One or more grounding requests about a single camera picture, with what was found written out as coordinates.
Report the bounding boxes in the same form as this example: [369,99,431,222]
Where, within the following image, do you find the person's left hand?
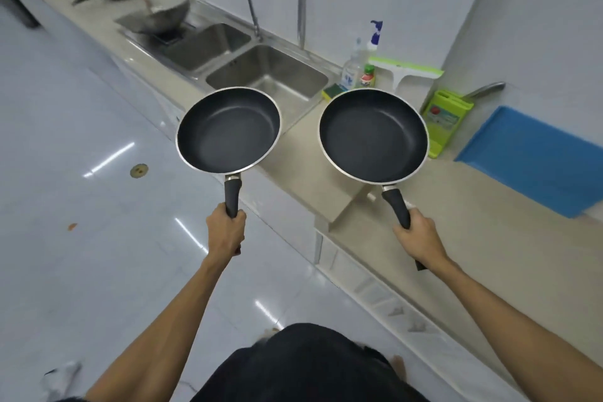
[205,202,247,266]

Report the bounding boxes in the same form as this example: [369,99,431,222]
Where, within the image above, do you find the person's left forearm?
[84,255,229,402]

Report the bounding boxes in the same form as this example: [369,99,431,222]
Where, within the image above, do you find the steel knife handle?
[462,82,506,101]

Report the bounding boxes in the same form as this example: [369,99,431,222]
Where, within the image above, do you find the blue cutting board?
[454,106,603,219]

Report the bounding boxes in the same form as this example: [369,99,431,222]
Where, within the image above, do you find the green knife block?
[421,89,475,160]

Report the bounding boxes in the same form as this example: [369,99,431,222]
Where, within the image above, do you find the dark steel wok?
[114,0,191,35]

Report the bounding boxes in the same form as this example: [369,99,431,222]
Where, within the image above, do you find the large black frying pan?
[318,88,430,272]

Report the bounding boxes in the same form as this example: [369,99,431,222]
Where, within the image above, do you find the steel double sink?
[119,0,342,135]

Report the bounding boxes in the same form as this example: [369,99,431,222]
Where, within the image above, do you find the person's right forearm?
[428,258,603,402]

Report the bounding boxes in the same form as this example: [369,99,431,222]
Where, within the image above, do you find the small black frying pan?
[175,86,283,256]

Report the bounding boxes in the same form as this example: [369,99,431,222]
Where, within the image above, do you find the green white squeegee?
[368,56,444,93]

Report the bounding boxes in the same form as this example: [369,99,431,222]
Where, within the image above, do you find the clear dish soap pump bottle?
[340,20,383,90]

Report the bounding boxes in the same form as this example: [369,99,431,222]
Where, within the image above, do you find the white slipper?
[40,361,83,402]

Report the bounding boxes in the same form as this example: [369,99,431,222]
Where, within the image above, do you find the white kitchen cabinet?
[0,0,528,402]

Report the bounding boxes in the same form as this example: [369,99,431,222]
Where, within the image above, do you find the person's black shorts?
[191,323,429,402]

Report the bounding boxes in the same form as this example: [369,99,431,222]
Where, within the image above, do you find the person's right hand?
[392,207,449,267]

